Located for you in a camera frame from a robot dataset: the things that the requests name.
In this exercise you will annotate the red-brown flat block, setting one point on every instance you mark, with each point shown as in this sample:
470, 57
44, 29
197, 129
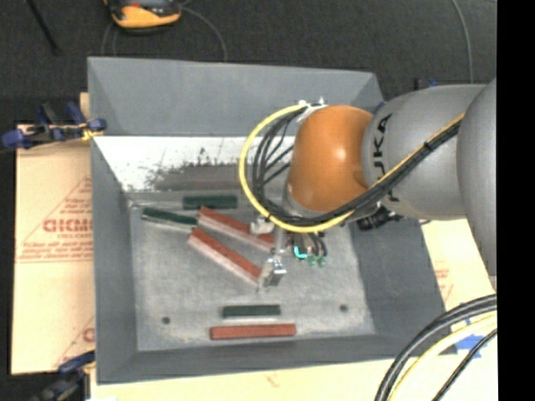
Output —
253, 331
227, 224
225, 254

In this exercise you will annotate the brown cardboard board, red print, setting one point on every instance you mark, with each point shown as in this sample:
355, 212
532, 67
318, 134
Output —
50, 290

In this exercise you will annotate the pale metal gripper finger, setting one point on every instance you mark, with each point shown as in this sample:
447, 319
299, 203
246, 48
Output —
275, 270
261, 226

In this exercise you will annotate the dark green flat block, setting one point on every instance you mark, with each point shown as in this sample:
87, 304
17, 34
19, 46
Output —
169, 216
251, 311
210, 201

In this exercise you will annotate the grey metal bin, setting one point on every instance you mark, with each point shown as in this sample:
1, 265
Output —
175, 282

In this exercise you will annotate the black cylinder on white bracket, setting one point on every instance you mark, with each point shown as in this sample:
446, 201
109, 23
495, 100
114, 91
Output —
372, 221

